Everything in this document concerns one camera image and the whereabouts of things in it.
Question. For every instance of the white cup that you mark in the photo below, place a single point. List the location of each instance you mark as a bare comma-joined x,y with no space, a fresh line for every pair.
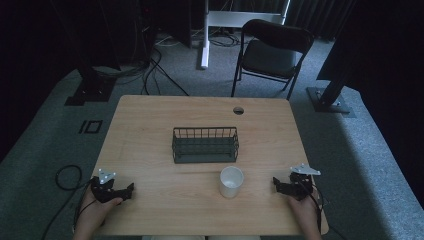
231,183

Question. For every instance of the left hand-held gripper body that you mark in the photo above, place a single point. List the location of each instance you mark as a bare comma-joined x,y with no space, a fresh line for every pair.
101,190

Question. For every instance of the white metal desk frame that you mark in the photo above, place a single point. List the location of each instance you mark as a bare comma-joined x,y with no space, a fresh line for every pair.
213,20

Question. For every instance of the person's right hand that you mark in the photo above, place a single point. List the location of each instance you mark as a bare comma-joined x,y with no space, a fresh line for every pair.
305,213

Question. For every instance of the black floor socket frame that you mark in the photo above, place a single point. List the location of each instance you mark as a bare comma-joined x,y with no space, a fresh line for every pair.
90,127

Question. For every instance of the black stand with grey base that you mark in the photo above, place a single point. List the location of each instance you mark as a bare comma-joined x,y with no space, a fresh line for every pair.
330,100

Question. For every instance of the black stand with base plate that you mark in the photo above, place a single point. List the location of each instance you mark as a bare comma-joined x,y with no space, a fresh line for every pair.
90,90

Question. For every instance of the person's left hand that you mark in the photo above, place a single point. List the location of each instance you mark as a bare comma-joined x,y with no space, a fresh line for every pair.
96,213

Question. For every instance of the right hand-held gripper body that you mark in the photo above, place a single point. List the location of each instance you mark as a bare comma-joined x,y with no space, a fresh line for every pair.
301,183

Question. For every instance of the black folding chair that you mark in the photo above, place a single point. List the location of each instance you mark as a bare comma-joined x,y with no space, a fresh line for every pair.
270,56

